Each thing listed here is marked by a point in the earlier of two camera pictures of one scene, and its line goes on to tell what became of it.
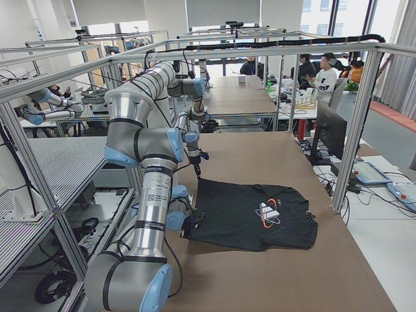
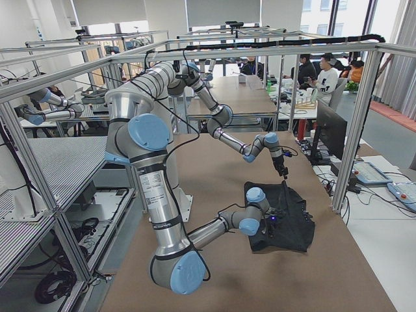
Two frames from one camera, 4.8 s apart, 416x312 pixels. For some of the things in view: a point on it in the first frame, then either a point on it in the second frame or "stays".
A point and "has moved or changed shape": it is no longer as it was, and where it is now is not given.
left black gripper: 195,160 -> 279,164
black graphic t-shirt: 253,218 has moved or changed shape
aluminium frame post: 357,127 stays
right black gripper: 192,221 -> 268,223
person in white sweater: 325,80 stays
